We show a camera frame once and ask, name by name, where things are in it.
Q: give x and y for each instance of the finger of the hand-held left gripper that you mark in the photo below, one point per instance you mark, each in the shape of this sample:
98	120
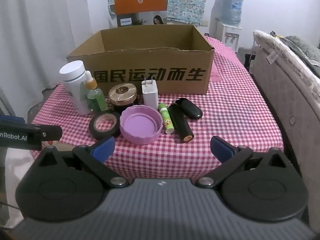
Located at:
10	120
51	132

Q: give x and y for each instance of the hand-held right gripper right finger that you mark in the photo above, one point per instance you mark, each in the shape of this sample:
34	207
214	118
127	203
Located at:
221	148

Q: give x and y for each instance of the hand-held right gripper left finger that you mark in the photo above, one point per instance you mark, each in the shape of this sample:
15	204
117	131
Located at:
103	148

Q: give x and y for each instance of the black tape roll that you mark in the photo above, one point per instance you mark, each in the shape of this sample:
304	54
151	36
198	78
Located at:
93	127

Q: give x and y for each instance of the purple plastic lid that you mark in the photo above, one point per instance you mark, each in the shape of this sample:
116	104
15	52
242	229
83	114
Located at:
138	125

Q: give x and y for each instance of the white bottle with white cap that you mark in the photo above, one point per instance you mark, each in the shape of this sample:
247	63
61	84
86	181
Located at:
72	90

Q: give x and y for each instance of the black cylindrical tube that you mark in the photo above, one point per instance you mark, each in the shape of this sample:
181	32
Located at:
180	122

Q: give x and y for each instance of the green dropper bottle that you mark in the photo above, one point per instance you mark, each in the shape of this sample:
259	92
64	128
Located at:
96	100

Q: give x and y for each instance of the black oval case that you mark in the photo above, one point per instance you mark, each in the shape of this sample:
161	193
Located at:
190	108

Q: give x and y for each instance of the dark jar with gold lid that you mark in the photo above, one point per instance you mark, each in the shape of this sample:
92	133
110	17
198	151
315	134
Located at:
122	92

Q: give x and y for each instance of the green marker pen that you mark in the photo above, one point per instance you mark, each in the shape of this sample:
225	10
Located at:
166	120

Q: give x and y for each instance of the white charger plug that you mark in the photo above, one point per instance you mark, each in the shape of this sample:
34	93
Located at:
150	95

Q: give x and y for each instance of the brown cardboard box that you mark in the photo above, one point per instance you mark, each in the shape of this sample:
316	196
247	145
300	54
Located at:
125	60

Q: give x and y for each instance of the pink checkered tablecloth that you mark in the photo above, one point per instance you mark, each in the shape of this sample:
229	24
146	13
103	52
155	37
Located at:
225	120

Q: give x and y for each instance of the white plush toy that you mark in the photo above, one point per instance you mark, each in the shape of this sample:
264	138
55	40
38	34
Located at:
287	100

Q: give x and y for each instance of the white curtain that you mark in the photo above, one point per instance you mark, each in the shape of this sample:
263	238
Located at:
32	30

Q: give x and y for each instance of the white water dispenser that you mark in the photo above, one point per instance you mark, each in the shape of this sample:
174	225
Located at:
230	37

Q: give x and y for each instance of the blue water jug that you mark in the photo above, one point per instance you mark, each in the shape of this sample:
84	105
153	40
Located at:
231	7

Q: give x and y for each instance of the orange printed appliance box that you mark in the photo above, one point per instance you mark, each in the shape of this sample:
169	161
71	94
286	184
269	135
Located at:
140	1

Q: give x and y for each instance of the white wall socket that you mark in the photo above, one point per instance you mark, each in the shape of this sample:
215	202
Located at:
205	23

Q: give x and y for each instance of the patterned wall cloth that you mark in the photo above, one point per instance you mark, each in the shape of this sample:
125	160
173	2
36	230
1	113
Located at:
185	2

